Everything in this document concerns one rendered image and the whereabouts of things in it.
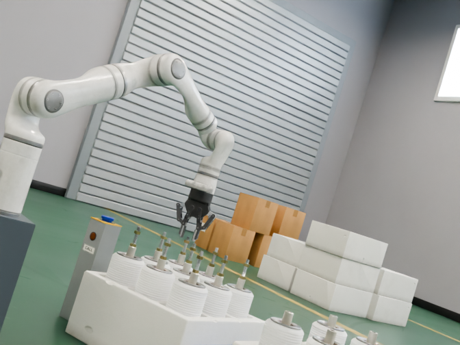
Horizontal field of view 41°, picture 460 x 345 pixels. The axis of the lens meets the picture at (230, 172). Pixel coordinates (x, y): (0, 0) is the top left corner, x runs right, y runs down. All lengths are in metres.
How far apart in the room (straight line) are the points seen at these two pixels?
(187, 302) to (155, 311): 0.09
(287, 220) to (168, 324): 4.14
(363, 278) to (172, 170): 3.38
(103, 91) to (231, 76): 5.87
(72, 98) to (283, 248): 3.29
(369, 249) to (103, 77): 3.02
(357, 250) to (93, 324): 2.74
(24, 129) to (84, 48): 5.29
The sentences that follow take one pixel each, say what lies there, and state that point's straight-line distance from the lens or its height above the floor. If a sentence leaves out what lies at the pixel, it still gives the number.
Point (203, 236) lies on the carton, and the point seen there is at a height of 0.11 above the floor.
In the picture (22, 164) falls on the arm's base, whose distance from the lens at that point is 1.48.
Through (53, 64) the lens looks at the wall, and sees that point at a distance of 6.66.
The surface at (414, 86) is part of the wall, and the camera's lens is 8.36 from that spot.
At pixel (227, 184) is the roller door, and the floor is 0.68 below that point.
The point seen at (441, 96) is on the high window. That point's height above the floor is 2.51.
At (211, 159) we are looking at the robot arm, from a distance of 1.91.
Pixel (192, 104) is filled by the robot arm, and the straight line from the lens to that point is 1.81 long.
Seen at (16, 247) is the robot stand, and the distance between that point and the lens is 1.49.
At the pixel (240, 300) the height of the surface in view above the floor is 0.23.
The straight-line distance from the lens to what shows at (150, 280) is 1.66.
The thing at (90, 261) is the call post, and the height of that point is 0.19.
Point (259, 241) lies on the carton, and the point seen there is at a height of 0.23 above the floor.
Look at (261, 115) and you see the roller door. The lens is 7.66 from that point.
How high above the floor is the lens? 0.49
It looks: 3 degrees up
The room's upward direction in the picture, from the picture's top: 18 degrees clockwise
